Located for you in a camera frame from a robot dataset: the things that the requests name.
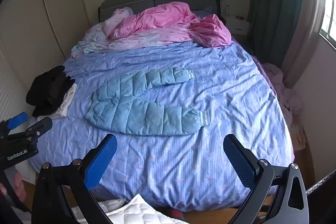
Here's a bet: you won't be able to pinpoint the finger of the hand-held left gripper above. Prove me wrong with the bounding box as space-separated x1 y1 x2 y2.
16 117 53 141
0 112 28 136

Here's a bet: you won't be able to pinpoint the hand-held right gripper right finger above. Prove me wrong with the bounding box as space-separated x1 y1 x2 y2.
223 134 310 224

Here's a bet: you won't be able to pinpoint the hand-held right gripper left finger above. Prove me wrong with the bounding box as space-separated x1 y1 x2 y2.
31 133 118 224

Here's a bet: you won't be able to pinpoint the light blue quilted pants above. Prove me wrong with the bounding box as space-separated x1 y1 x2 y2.
84 67 210 136

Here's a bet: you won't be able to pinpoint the person's left hand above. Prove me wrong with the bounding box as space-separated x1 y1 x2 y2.
0 171 27 203

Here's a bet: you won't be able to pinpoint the black folded garment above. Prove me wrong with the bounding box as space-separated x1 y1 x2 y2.
26 66 76 117

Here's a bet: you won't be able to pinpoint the white folded garment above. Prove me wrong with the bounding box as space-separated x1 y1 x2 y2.
37 82 78 119

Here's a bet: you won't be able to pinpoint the dark brown folded garment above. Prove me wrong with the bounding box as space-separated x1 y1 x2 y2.
51 73 76 109

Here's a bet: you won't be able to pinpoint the white quilted mat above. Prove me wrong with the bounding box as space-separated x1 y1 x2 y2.
69 194 185 224

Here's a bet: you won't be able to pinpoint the pink cloth heap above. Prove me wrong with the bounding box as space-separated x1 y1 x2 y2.
259 63 307 151

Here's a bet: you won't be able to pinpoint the pink crumpled duvet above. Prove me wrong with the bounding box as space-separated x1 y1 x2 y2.
71 7 196 58

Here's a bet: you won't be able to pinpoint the white slatted wardrobe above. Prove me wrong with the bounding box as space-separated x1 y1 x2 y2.
0 0 89 121

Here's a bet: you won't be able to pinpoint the white nightstand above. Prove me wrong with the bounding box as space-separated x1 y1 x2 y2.
224 15 252 35

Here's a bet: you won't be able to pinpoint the blue pillow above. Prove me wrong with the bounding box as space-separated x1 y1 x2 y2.
193 6 214 18

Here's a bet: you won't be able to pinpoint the pink satin duvet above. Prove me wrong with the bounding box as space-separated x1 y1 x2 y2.
105 2 232 46

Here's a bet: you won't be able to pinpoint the green curtain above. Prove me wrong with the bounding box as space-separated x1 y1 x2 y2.
249 0 319 68

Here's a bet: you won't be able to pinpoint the window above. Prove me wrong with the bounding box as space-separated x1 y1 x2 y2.
318 0 336 49

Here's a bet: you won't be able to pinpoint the black braided cable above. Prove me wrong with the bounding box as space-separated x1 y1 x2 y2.
305 171 336 194

